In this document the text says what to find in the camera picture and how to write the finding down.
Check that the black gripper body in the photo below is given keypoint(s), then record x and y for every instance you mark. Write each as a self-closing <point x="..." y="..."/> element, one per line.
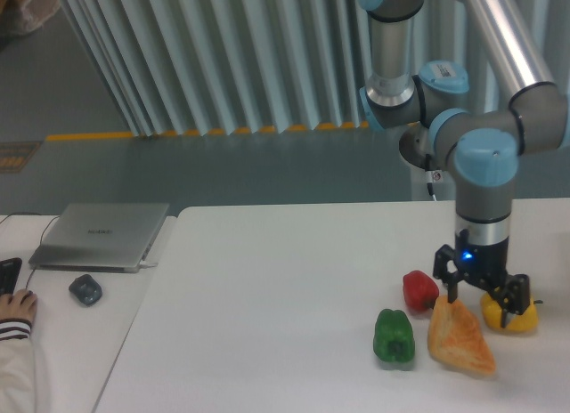
<point x="481" y="266"/>

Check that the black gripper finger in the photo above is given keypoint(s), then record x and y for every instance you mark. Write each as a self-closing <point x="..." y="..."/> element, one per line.
<point x="443" y="256"/>
<point x="513" y="296"/>

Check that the orange triangular bread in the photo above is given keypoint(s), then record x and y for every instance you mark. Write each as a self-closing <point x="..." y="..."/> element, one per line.
<point x="455" y="338"/>

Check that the white sleeved forearm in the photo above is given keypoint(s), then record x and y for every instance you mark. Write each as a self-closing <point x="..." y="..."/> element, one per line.
<point x="18" y="384"/>

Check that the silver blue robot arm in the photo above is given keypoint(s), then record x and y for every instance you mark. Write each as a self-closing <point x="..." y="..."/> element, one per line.
<point x="480" y="152"/>

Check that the person's hand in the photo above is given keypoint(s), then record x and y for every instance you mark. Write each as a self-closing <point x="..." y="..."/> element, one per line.
<point x="13" y="310"/>

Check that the yellow bell pepper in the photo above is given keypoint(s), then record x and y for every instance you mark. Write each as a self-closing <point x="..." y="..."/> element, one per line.
<point x="518" y="324"/>

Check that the red bell pepper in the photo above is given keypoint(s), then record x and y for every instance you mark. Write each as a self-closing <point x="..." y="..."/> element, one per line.
<point x="419" y="291"/>

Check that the green bell pepper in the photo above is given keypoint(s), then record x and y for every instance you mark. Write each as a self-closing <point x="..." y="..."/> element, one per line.
<point x="393" y="339"/>

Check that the silver closed laptop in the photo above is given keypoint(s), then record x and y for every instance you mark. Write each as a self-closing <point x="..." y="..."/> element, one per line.
<point x="112" y="237"/>

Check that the white folding screen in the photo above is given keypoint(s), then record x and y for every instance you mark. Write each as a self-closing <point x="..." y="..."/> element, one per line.
<point x="206" y="65"/>

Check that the black keyboard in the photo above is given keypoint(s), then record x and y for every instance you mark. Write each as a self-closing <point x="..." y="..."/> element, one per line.
<point x="9" y="274"/>

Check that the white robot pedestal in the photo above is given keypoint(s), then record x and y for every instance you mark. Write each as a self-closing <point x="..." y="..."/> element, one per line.
<point x="434" y="185"/>

